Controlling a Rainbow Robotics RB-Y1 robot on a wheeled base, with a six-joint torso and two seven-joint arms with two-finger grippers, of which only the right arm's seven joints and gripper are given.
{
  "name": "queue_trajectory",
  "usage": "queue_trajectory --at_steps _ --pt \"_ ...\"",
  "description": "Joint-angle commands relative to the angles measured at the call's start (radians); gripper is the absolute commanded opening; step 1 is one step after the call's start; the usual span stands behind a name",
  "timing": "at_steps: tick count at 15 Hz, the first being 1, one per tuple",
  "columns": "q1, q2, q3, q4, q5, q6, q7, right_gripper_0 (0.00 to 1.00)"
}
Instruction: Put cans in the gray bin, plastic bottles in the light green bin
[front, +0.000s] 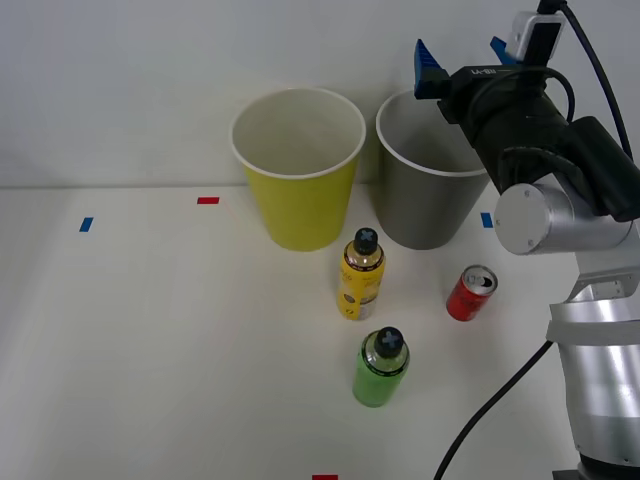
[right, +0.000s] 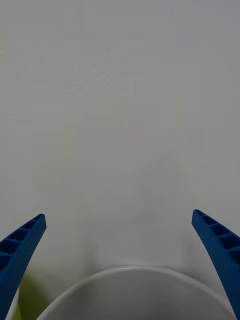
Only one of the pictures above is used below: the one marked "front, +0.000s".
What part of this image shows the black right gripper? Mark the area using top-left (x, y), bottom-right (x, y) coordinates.
top-left (412, 35), bottom-right (557, 137)

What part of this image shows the grey plastic waste bin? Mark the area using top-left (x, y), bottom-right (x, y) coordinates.
top-left (374, 89), bottom-right (495, 251)

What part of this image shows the yellow-green plastic waste bin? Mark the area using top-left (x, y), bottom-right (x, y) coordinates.
top-left (229, 87), bottom-right (367, 253)

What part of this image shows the red drink can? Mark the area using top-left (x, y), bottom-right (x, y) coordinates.
top-left (445, 264), bottom-right (499, 322)

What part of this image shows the yellow label plastic bottle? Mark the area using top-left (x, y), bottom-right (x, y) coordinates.
top-left (336, 227), bottom-right (387, 322)

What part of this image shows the green label plastic bottle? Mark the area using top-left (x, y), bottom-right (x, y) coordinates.
top-left (351, 325), bottom-right (411, 408)

